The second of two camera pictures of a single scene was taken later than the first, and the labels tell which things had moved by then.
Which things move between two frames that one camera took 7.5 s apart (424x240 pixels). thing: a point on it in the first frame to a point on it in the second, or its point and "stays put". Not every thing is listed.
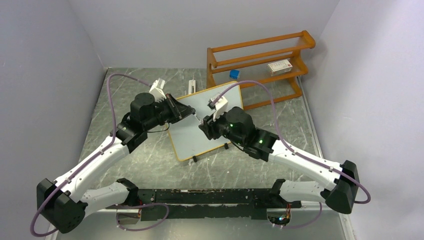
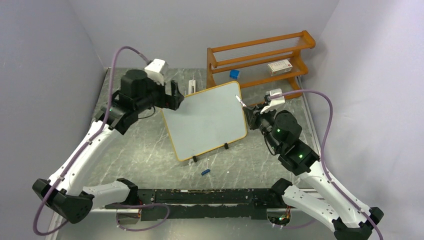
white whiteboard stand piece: (191, 83) stays put
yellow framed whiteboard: (188, 137) stays put
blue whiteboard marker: (200, 121) to (243, 104)
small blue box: (234, 74) stays put
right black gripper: (209, 126) to (253, 114)
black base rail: (205, 204) stays put
